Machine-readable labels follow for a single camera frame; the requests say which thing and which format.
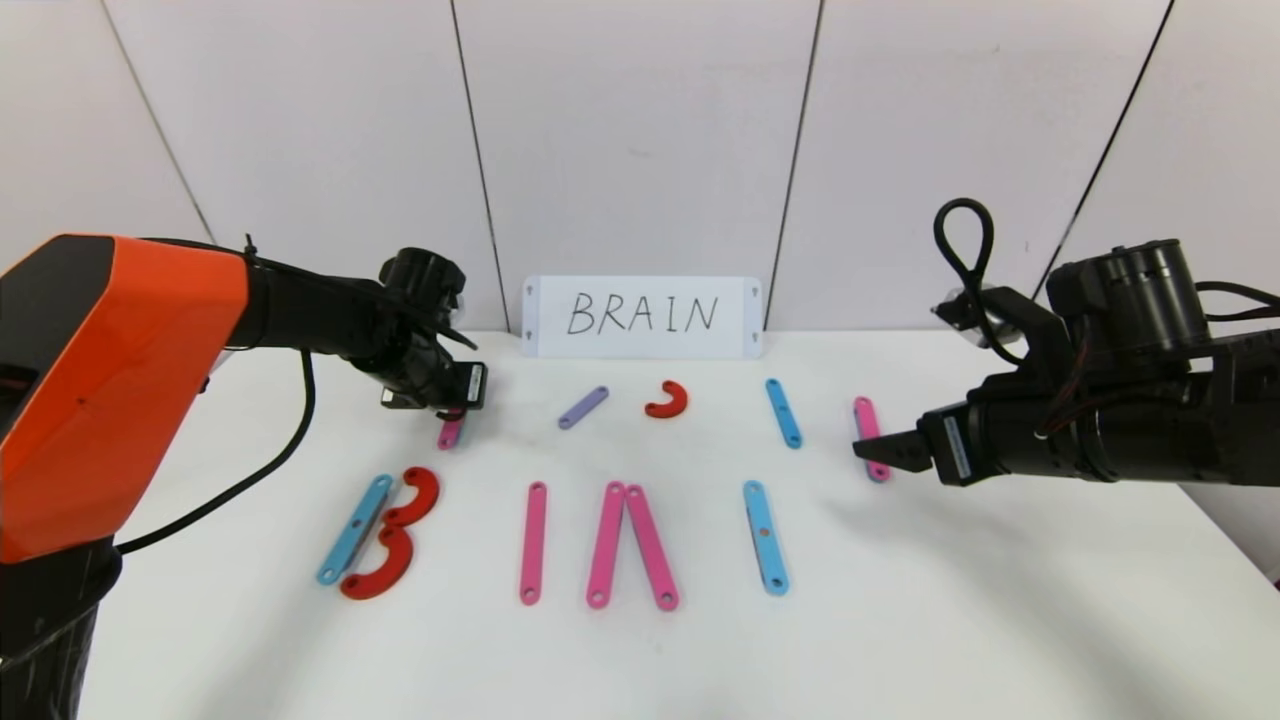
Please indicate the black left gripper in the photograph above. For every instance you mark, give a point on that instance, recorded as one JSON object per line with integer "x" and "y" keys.
{"x": 468, "y": 387}

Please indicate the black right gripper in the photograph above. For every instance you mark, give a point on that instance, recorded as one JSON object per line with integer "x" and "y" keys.
{"x": 948, "y": 447}

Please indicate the pink bar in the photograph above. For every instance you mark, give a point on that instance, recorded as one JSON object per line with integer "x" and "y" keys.
{"x": 534, "y": 545}
{"x": 450, "y": 435}
{"x": 866, "y": 415}
{"x": 606, "y": 545}
{"x": 650, "y": 545}

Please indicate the small red curved piece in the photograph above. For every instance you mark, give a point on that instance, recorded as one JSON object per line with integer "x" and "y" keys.
{"x": 426, "y": 495}
{"x": 676, "y": 402}

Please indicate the orange and black left arm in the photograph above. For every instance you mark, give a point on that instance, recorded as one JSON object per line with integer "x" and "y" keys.
{"x": 120, "y": 380}

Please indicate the white sign reading BRAIN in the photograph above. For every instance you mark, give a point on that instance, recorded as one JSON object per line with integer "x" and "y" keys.
{"x": 545, "y": 320}

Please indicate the light blue medium flat bar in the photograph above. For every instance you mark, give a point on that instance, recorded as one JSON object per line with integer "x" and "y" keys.
{"x": 783, "y": 412}

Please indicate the short purple flat bar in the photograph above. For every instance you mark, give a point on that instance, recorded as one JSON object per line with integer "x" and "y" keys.
{"x": 583, "y": 408}

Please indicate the light blue long flat bar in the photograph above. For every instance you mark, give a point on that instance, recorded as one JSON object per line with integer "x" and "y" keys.
{"x": 355, "y": 530}
{"x": 765, "y": 545}

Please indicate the large red curved piece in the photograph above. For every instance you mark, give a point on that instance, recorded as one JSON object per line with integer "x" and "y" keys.
{"x": 388, "y": 575}

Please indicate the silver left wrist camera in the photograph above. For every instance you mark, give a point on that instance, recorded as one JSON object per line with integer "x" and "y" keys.
{"x": 392, "y": 398}

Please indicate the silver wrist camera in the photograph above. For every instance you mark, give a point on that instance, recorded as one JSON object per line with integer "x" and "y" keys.
{"x": 955, "y": 312}
{"x": 392, "y": 398}

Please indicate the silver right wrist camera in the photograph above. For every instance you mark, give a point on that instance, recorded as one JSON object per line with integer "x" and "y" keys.
{"x": 955, "y": 312}

